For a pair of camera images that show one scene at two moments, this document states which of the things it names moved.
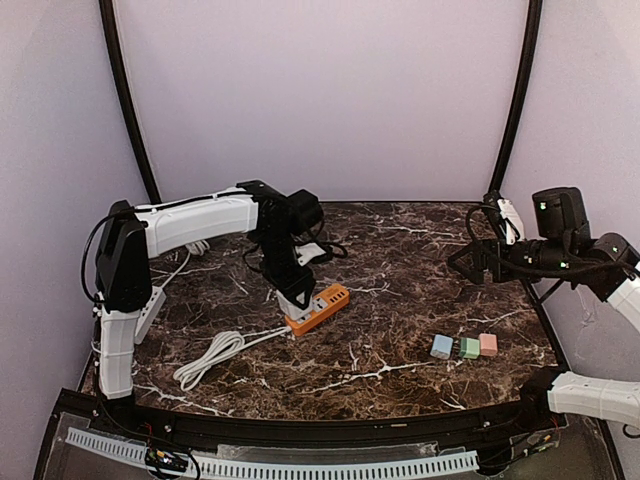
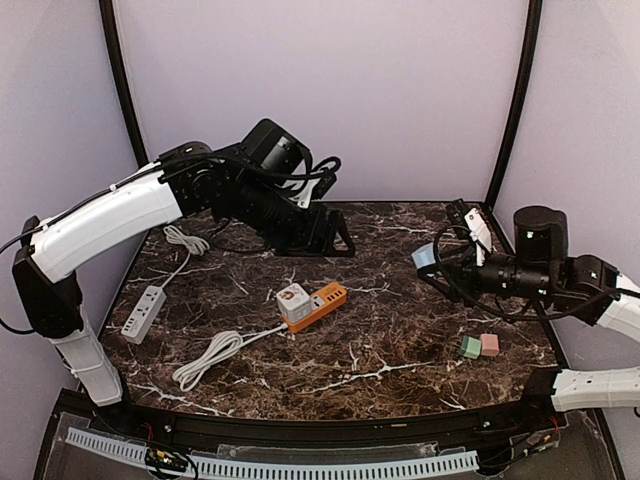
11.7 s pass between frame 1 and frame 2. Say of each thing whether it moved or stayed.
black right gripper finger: moved
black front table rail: stayed
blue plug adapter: moved
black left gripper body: moved
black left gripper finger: moved
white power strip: stayed
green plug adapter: stayed
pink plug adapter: stayed
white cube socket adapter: stayed
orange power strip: stayed
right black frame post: stayed
